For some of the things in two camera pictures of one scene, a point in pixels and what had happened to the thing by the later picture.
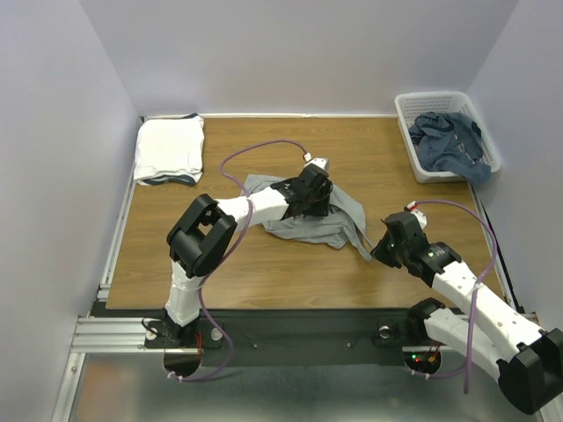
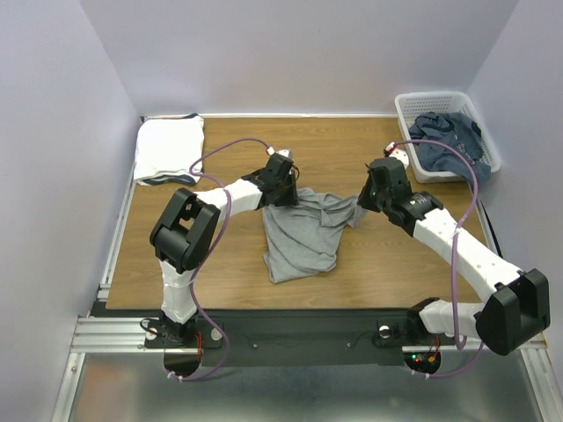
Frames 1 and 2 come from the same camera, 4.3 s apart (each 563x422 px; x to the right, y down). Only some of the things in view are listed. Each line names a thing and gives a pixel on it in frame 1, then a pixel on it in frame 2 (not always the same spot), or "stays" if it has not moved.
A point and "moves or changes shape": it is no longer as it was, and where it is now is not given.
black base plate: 293,336 stays
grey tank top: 341,227 moves or changes shape
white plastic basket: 411,105 stays
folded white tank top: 166,148 stays
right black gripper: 391,245 -> 367,199
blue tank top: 450,142 stays
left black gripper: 323,207 -> 293,198
